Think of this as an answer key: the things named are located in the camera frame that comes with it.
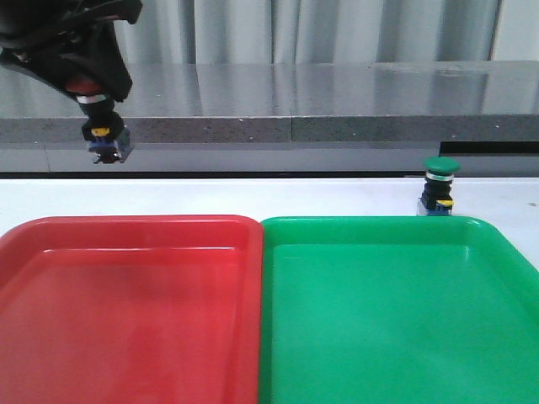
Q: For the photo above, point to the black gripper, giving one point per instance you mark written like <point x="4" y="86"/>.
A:
<point x="91" y="63"/>

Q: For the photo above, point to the red mushroom push button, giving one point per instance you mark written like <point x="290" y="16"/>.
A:
<point x="109" y="140"/>

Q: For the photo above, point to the green mushroom push button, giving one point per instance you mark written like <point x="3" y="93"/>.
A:
<point x="438" y="178"/>

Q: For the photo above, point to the white pleated curtain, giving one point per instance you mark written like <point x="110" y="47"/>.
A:
<point x="341" y="32"/>

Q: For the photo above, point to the red plastic tray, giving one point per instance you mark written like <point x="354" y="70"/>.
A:
<point x="131" y="309"/>

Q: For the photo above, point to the grey stone counter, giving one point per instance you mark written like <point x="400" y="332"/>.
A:
<point x="310" y="119"/>

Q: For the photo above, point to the green plastic tray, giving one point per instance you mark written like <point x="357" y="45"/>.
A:
<point x="396" y="310"/>

